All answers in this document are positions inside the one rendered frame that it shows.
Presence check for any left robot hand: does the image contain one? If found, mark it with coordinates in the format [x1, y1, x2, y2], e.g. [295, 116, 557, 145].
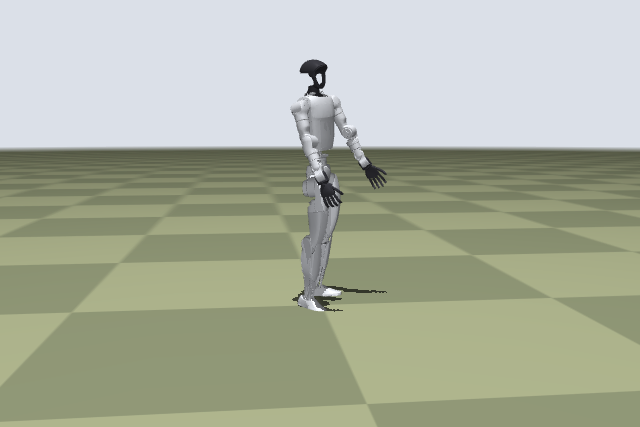
[358, 157, 387, 189]

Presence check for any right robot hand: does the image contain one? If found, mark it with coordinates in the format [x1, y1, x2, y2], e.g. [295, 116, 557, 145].
[315, 171, 343, 208]

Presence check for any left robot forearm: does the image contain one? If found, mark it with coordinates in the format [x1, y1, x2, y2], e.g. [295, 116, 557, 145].
[347, 133, 369, 168]

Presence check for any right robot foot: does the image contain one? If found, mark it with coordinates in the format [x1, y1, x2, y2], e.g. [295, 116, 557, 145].
[298, 294, 327, 311]

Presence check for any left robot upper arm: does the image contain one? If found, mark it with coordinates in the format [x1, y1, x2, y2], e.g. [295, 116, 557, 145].
[330, 95, 357, 139]

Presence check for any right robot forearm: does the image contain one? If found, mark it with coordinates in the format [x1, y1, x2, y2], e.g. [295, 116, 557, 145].
[302, 136, 325, 182]

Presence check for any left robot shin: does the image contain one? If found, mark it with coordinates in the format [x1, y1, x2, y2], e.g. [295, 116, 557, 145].
[316, 233, 333, 288]

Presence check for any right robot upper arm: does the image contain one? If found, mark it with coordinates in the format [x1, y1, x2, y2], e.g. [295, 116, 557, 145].
[291, 99, 318, 148]

